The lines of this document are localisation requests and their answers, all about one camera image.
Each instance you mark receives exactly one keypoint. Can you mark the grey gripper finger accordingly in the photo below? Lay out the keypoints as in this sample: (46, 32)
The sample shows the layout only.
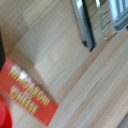
(1, 53)

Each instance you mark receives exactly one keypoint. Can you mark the red macaroni and cheese box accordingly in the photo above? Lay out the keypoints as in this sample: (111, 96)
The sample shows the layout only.
(28, 91)

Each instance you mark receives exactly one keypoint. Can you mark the red plastic bowl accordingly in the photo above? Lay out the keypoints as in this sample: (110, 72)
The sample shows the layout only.
(4, 115)

